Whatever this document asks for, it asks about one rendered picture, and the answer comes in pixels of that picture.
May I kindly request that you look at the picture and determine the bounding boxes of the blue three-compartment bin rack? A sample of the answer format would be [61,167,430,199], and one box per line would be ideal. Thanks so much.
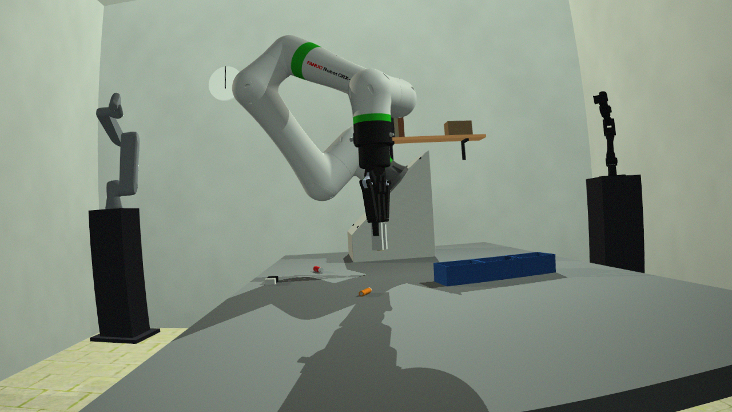
[433,252,556,286]

